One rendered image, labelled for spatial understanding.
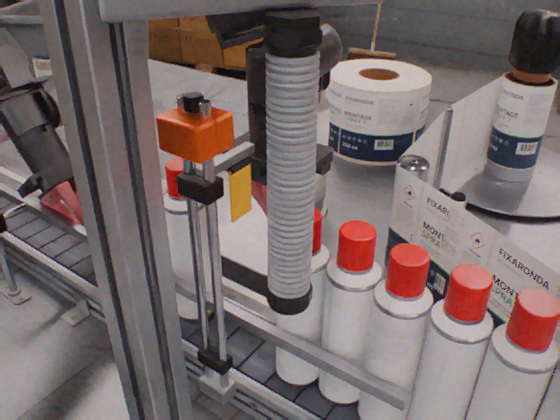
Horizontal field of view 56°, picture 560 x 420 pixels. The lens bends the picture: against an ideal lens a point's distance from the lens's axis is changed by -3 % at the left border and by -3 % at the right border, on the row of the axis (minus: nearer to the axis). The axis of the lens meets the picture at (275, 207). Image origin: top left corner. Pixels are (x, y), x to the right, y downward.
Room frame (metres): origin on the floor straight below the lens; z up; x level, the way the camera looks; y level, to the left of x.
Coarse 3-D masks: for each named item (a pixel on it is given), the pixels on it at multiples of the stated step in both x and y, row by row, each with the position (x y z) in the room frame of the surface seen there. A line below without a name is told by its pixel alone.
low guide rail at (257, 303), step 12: (0, 168) 0.84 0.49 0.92; (12, 180) 0.81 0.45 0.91; (24, 180) 0.79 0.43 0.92; (36, 192) 0.76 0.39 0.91; (228, 288) 0.52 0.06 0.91; (240, 288) 0.52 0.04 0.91; (240, 300) 0.51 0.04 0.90; (252, 300) 0.50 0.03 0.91; (264, 300) 0.49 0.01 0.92; (264, 312) 0.49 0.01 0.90
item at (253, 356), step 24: (24, 216) 0.73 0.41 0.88; (24, 240) 0.67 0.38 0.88; (48, 240) 0.67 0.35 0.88; (72, 240) 0.67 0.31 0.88; (72, 264) 0.61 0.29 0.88; (192, 336) 0.47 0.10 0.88; (240, 336) 0.47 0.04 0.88; (240, 360) 0.43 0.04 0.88; (264, 360) 0.43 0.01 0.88; (264, 384) 0.40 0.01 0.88; (312, 408) 0.37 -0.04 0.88; (336, 408) 0.37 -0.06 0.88
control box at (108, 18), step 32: (96, 0) 0.28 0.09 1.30; (128, 0) 0.28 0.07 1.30; (160, 0) 0.29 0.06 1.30; (192, 0) 0.30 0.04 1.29; (224, 0) 0.30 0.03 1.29; (256, 0) 0.31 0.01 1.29; (288, 0) 0.31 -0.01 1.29; (320, 0) 0.32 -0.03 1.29; (352, 0) 0.33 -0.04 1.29; (384, 0) 0.33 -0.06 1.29
